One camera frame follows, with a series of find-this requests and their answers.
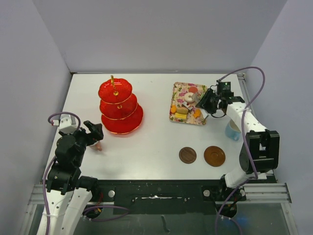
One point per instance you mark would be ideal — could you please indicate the brown bread roll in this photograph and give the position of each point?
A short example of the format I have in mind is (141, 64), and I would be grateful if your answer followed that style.
(182, 110)

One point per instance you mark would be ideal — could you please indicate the dark wooden coaster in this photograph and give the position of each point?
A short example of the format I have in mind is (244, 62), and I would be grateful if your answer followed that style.
(187, 155)

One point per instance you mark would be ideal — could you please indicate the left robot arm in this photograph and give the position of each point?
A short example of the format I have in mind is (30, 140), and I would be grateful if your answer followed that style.
(66, 191)

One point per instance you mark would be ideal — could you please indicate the pink handled white cup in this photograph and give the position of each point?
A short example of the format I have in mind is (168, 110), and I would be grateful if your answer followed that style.
(96, 146)

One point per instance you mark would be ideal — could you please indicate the metal tongs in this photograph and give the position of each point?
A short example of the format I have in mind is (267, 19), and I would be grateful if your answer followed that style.
(198, 105)

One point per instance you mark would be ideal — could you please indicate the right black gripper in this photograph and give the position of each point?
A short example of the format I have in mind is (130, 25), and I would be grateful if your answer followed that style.
(204, 104)

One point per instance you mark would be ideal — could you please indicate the yellow layered cake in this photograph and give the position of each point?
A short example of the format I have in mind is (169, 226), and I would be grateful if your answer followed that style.
(180, 116)

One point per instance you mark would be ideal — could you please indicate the blue mug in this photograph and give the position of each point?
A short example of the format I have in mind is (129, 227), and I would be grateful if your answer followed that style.
(232, 131)

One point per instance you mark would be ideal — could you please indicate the orange fish biscuit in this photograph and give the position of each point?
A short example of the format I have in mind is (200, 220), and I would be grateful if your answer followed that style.
(197, 113)

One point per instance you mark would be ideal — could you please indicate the brown saucer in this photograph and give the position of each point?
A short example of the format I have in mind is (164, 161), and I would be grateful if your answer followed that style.
(214, 156)

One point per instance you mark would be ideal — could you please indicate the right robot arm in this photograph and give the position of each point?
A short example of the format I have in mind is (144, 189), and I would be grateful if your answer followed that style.
(260, 150)

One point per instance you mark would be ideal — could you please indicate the orange cookie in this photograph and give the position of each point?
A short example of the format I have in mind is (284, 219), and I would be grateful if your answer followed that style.
(173, 109)

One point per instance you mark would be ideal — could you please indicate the floral serving tray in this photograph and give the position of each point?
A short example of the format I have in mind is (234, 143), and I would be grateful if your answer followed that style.
(178, 92)

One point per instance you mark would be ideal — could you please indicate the chocolate cake slice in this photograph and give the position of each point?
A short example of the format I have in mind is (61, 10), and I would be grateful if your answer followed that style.
(187, 105)

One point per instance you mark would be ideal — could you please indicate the black base frame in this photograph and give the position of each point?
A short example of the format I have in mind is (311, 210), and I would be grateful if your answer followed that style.
(152, 197)

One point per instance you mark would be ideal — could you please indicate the red three-tier cake stand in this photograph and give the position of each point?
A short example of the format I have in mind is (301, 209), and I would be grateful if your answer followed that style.
(120, 110)

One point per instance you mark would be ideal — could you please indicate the white frosted donut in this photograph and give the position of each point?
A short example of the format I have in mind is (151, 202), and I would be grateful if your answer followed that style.
(189, 97)

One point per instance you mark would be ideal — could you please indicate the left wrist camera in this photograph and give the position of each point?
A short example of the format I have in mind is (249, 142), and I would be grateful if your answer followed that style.
(66, 123)

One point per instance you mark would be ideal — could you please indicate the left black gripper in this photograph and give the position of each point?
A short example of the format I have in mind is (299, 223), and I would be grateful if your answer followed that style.
(96, 133)

